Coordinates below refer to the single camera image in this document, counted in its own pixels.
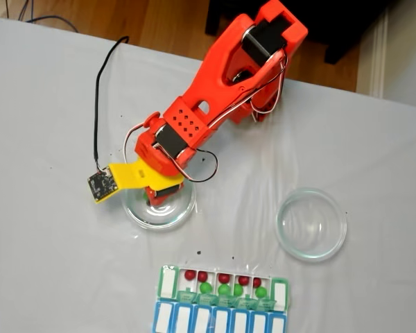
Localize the white wall trim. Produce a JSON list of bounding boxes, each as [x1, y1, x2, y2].
[[369, 13, 389, 99]]

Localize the clear glass bowl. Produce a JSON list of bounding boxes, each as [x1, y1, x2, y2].
[[275, 187, 347, 263], [122, 173, 198, 232]]

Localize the pale grey tablecloth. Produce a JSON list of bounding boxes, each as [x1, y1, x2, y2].
[[0, 16, 416, 333]]

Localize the green blue weekly pill organizer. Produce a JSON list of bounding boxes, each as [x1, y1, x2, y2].
[[152, 264, 292, 333]]

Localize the dark wooden furniture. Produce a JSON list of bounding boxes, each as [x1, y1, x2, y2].
[[204, 0, 403, 67]]

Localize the black camera cable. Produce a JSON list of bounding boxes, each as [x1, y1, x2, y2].
[[92, 35, 130, 173]]

